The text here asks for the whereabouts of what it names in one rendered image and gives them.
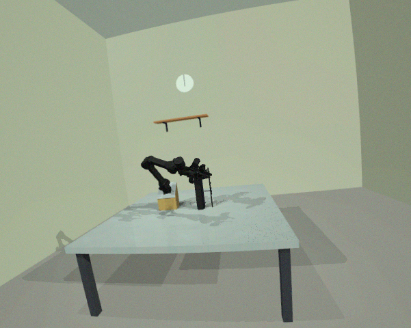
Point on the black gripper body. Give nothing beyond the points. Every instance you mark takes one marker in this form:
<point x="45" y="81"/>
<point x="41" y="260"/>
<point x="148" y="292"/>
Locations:
<point x="191" y="175"/>

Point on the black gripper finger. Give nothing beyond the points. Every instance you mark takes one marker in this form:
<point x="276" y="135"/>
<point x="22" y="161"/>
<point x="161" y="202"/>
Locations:
<point x="206" y="172"/>
<point x="200" y="176"/>

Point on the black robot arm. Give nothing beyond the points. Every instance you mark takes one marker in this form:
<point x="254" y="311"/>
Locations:
<point x="177" y="164"/>

